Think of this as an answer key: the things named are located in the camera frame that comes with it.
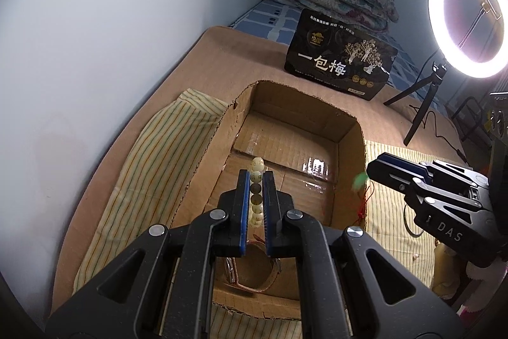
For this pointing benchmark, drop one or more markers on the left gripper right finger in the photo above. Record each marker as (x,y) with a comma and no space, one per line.
(276,203)

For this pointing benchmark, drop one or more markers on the black printed gift box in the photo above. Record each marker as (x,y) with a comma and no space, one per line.
(332,53)

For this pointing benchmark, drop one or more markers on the black metal chair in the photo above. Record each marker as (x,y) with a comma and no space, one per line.
(470,120)

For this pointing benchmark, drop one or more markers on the red strap wristwatch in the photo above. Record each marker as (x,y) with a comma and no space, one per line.
(255,271)

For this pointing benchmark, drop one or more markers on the white ring light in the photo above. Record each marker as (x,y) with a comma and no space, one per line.
(471,34)

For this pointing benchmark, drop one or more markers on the right hand white glove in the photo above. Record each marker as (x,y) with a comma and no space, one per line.
(462,284)

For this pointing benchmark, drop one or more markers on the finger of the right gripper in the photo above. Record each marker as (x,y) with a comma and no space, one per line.
(413,168)
(395,178)

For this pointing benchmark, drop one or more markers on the blue checkered bedsheet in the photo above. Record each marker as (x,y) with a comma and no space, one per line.
(275,21)

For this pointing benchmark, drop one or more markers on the open cardboard box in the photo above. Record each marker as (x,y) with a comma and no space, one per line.
(314,149)

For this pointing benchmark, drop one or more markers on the brown bed mat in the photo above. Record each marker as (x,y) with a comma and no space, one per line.
(222,64)

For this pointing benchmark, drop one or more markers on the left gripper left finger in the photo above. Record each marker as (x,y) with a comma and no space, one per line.
(232,233)

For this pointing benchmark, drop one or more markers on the yellow striped cloth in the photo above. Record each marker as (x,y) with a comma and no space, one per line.
(157,171)

